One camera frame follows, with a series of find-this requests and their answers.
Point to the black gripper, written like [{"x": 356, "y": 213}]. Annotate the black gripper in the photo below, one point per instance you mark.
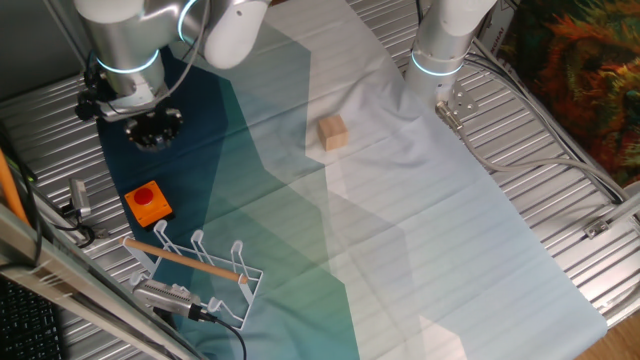
[{"x": 155, "y": 121}]

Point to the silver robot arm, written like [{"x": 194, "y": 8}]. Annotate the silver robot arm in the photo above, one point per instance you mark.
[{"x": 125, "y": 45}]

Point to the wooden rack rod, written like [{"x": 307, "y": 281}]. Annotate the wooden rack rod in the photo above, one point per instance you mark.
[{"x": 185, "y": 260}]

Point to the orange emergency stop button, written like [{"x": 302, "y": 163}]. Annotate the orange emergency stop button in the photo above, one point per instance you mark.
[{"x": 150, "y": 207}]

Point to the orange pole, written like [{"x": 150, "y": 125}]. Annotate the orange pole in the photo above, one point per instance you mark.
[{"x": 10, "y": 190}]

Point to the wooden cube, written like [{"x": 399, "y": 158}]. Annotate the wooden cube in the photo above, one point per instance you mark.
[{"x": 332, "y": 132}]

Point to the black keyboard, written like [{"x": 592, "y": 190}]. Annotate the black keyboard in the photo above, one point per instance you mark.
[{"x": 25, "y": 325}]

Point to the blue green white tablecloth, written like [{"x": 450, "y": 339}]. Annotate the blue green white tablecloth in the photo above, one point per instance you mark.
[{"x": 400, "y": 225}]

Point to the metal base mounting plate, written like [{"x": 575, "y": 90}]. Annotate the metal base mounting plate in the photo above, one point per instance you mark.
[{"x": 462, "y": 100}]

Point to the cardboard box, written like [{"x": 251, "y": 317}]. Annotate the cardboard box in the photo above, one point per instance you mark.
[{"x": 500, "y": 25}]

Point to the colourful patterned cloth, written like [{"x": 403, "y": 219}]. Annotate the colourful patterned cloth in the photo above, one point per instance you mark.
[{"x": 575, "y": 75}]

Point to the silver finned camera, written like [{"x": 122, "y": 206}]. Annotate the silver finned camera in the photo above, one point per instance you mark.
[{"x": 165, "y": 297}]

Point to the aluminium frame bar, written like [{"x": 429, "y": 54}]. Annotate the aluminium frame bar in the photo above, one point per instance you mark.
[{"x": 50, "y": 270}]

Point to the small metal bracket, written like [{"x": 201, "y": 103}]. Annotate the small metal bracket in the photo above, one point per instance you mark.
[{"x": 596, "y": 229}]

